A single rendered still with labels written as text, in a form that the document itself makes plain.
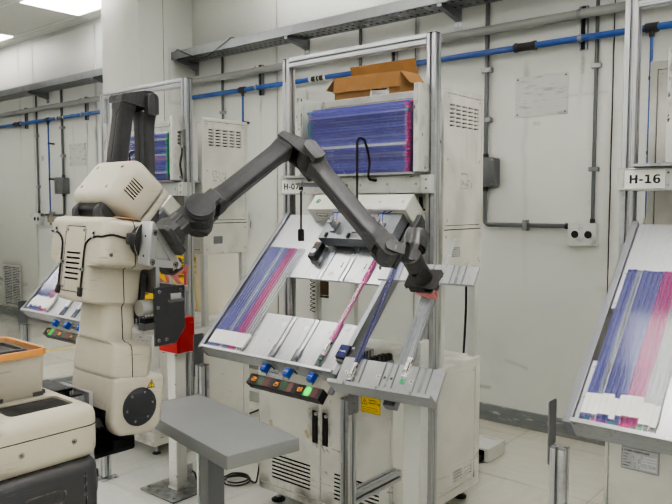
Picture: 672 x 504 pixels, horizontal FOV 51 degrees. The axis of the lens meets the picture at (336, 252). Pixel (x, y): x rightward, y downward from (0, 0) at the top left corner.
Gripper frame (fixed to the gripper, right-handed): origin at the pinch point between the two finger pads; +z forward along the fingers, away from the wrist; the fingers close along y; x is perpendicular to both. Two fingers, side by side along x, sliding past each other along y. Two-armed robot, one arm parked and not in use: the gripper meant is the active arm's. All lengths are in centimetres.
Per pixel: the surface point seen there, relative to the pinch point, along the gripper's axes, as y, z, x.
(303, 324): 59, 23, 2
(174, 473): 138, 81, 52
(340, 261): 57, 24, -28
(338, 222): 61, 19, -42
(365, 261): 45, 24, -28
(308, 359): 49, 22, 16
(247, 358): 77, 24, 18
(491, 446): 34, 167, -22
